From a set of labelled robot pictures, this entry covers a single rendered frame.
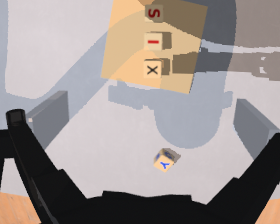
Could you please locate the peach flat mat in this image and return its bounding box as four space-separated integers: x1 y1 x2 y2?
101 0 208 94

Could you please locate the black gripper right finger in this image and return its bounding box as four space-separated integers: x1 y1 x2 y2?
180 98 280 224

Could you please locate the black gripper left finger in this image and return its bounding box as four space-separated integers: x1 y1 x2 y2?
0 90 113 224

